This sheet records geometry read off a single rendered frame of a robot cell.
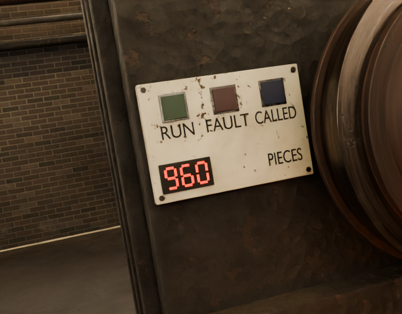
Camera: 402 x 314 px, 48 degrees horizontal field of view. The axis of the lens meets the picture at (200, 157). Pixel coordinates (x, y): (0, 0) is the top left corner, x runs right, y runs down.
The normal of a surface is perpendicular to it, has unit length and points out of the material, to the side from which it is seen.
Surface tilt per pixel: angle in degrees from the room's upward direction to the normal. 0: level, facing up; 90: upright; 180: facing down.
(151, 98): 90
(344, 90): 90
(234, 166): 90
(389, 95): 76
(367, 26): 90
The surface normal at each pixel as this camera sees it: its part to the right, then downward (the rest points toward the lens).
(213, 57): 0.24, 0.01
